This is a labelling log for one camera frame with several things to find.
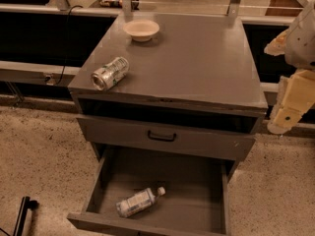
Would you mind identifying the grey top drawer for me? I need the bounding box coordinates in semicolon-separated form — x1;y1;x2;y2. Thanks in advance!
77;114;255;160

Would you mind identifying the grey drawer cabinet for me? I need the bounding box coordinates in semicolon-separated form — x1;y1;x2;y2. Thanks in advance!
67;11;269;181

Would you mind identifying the clear plastic water bottle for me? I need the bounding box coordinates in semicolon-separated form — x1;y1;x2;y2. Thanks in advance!
116;187;166;218

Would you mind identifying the white paper bowl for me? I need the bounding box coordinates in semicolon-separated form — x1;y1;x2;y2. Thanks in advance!
123;20;159;42

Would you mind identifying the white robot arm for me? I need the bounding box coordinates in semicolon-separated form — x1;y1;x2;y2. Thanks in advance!
264;1;315;135

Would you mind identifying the black metal stand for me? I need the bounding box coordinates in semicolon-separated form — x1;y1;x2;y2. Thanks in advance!
13;196;38;236

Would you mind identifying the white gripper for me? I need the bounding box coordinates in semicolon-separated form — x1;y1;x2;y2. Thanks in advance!
264;8;315;135

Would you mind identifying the black cable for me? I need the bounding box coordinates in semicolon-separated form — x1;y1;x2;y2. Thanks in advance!
53;4;85;86

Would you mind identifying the black drawer handle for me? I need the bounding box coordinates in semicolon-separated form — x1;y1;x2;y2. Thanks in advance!
147;130;177;143

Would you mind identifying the grey open middle drawer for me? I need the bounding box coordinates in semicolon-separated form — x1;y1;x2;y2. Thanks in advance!
68;147;230;236

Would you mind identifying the silver green soda can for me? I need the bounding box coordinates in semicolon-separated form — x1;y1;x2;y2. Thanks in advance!
91;57;129;90

